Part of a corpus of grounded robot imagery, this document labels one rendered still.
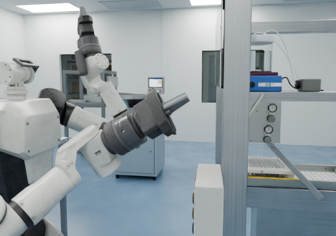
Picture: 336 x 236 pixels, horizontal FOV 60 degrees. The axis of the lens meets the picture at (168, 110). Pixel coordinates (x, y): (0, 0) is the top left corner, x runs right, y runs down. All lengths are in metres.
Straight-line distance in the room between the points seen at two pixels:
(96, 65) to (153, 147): 2.80
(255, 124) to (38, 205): 0.99
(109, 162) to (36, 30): 7.15
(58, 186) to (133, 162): 3.31
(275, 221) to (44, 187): 1.19
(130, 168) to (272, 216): 2.69
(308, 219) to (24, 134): 1.30
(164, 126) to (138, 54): 6.05
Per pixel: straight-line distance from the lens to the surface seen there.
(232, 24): 0.71
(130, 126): 0.66
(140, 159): 3.93
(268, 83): 1.41
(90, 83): 1.20
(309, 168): 1.79
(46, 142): 0.98
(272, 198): 1.51
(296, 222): 1.62
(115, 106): 1.14
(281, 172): 1.49
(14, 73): 0.95
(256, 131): 1.38
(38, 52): 7.69
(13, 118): 0.88
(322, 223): 1.65
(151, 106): 0.67
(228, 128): 0.70
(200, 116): 6.45
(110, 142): 0.68
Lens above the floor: 1.29
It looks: 5 degrees down
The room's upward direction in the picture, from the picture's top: straight up
